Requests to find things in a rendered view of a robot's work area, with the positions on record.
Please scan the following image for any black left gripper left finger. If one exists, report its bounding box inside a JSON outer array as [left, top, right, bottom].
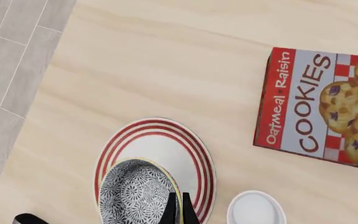
[[158, 192, 180, 224]]

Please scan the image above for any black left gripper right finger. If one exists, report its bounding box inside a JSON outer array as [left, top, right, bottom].
[[181, 192, 200, 224]]

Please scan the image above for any white plate with red rings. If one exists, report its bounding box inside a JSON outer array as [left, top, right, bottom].
[[93, 117, 217, 224]]

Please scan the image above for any small white bowl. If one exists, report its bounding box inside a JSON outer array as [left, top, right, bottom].
[[227, 190, 287, 224]]

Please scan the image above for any small flat black plate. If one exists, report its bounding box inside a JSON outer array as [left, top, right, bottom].
[[13, 213, 59, 224]]

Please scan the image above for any red cookies box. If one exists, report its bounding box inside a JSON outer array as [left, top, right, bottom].
[[252, 47, 358, 172]]

